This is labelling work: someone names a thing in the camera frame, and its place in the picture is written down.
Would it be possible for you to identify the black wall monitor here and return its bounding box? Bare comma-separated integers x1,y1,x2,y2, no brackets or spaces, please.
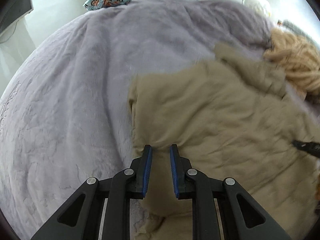
1,0,33,35

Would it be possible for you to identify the khaki quilted puffer jacket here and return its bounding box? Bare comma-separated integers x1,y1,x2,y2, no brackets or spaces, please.
129,44,319,239

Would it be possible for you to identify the tan striped crumpled garment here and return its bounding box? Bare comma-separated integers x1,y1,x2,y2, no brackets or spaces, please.
263,28,319,99

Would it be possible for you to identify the lavender fuzzy bed blanket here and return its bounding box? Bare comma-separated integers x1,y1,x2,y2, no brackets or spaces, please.
0,0,320,240

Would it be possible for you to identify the grey pillow edge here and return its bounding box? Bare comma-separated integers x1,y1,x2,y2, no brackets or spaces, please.
277,20,319,47

